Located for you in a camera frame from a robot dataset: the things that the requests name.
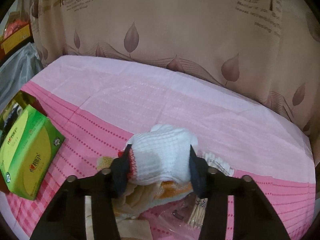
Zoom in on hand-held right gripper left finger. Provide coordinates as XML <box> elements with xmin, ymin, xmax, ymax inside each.
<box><xmin>29</xmin><ymin>144</ymin><xmax>133</xmax><ymax>240</ymax></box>

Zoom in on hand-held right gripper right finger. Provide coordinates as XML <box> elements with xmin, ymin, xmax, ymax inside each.
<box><xmin>189</xmin><ymin>145</ymin><xmax>290</xmax><ymax>240</ymax></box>

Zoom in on white knit glove red trim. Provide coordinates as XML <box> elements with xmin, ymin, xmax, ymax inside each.
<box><xmin>126</xmin><ymin>124</ymin><xmax>199</xmax><ymax>186</ymax></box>

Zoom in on cream cloth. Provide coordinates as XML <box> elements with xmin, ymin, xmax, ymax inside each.
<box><xmin>117</xmin><ymin>219</ymin><xmax>153</xmax><ymax>240</ymax></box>

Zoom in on red and gold tin box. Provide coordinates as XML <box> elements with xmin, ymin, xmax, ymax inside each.
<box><xmin>0</xmin><ymin>91</ymin><xmax>48</xmax><ymax>194</ymax></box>

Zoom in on cotton swab packet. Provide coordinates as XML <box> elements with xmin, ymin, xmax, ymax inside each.
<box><xmin>186</xmin><ymin>151</ymin><xmax>234</xmax><ymax>229</ymax></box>

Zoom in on orange and white towel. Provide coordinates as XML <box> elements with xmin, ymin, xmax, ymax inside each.
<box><xmin>97</xmin><ymin>156</ymin><xmax>198</xmax><ymax>220</ymax></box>

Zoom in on clear plastic bag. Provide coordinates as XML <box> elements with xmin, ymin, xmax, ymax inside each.
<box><xmin>150</xmin><ymin>197</ymin><xmax>202</xmax><ymax>240</ymax></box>

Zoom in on green tissue pack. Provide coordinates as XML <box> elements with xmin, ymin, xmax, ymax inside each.
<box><xmin>0</xmin><ymin>104</ymin><xmax>66</xmax><ymax>201</ymax></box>

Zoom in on grey plastic bag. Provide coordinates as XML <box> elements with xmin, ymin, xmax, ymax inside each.
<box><xmin>0</xmin><ymin>42</ymin><xmax>44</xmax><ymax>108</ymax></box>

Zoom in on beige leaf print curtain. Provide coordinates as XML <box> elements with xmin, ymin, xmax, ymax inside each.
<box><xmin>30</xmin><ymin>0</ymin><xmax>320</xmax><ymax>133</ymax></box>

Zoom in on orange cardboard box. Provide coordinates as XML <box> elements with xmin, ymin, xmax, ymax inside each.
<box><xmin>0</xmin><ymin>25</ymin><xmax>33</xmax><ymax>55</ymax></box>

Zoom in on red orange bag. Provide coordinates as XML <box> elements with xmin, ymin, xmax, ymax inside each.
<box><xmin>5</xmin><ymin>17</ymin><xmax>30</xmax><ymax>36</ymax></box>

